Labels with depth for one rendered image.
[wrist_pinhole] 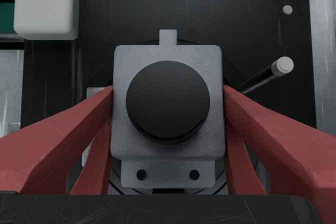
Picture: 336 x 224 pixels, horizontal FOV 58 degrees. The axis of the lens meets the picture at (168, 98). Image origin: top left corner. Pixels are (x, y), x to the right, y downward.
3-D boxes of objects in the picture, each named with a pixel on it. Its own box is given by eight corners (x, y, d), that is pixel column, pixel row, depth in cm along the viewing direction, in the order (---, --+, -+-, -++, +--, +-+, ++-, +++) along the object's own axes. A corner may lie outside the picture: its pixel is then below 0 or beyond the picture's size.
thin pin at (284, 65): (247, 94, 23) (295, 72, 14) (236, 94, 23) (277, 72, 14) (247, 84, 23) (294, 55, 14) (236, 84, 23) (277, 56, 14)
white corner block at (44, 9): (84, 46, 27) (70, 31, 23) (33, 46, 27) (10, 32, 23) (86, -4, 28) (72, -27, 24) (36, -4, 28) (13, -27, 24)
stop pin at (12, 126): (41, 138, 29) (20, 139, 25) (28, 138, 29) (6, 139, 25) (41, 123, 29) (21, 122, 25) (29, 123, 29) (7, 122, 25)
